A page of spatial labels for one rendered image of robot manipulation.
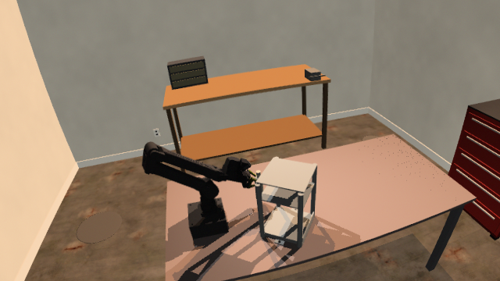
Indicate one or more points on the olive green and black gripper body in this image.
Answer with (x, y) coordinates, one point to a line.
(245, 183)

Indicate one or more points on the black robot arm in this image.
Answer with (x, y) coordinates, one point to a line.
(152, 161)

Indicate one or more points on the cream bottle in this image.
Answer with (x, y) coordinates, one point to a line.
(258, 173)

